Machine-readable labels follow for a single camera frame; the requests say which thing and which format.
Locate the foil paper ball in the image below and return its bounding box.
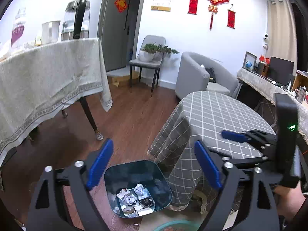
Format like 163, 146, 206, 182
134, 184, 148, 199

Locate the dark blue trash bin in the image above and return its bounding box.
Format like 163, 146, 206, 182
104, 160, 172, 218

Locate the person's right hand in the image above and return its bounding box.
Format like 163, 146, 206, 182
274, 182, 307, 225

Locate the grey checked tablecloth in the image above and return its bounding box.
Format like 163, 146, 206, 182
148, 91, 274, 212

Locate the black table leg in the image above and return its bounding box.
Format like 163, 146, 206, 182
79, 97, 103, 141

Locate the beige fringed desk cloth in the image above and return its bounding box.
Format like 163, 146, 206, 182
237, 68, 308, 143

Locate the framed globe picture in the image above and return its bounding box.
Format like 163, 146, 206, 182
242, 52, 257, 71

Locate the black monitor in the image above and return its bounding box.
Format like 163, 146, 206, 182
267, 57, 294, 85

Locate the grey armchair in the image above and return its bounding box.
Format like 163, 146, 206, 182
175, 52, 240, 99

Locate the flat cardboard box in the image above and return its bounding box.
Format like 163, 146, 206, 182
112, 71, 139, 88

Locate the beige curtain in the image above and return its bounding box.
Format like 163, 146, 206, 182
267, 0, 298, 75

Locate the beige patterned tablecloth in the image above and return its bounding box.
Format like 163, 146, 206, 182
1, 38, 113, 161

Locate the potted green plant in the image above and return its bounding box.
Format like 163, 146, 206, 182
138, 43, 179, 62

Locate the grey dining chair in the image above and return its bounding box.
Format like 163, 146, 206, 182
128, 35, 166, 96

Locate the right red scroll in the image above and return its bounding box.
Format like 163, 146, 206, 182
227, 9, 235, 29

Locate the red scroll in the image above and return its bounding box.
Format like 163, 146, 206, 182
187, 0, 198, 15
227, 9, 235, 29

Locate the left red scroll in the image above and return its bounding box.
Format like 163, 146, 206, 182
187, 0, 198, 15

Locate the purple labelled plastic jar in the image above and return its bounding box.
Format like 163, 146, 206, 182
10, 8, 26, 55

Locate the glass electric kettle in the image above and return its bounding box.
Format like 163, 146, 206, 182
61, 0, 90, 41

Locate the white ceramic jug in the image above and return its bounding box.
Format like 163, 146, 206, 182
41, 20, 60, 45

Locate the grey door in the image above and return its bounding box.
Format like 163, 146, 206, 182
98, 0, 140, 71

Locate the red door sticker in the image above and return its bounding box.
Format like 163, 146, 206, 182
114, 0, 128, 13

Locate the white security camera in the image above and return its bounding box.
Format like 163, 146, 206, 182
262, 33, 269, 49

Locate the wall calendar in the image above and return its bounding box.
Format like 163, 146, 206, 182
151, 0, 172, 12

